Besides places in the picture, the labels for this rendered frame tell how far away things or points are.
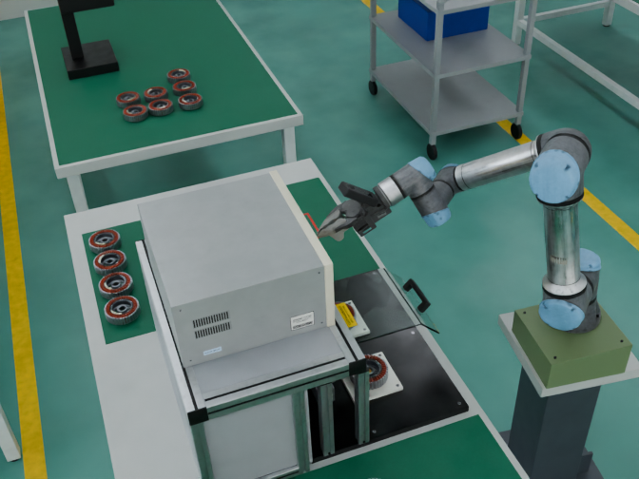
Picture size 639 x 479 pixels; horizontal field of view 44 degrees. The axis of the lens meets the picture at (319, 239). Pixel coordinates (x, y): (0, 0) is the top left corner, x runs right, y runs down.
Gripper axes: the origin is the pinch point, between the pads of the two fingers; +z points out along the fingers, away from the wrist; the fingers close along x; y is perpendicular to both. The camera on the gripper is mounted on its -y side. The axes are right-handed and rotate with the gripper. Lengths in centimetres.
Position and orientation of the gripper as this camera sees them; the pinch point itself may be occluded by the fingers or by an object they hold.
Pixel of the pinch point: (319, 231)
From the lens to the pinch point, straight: 218.1
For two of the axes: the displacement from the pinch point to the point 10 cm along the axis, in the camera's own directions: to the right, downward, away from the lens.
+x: -3.5, -5.7, 7.4
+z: -8.3, 5.6, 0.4
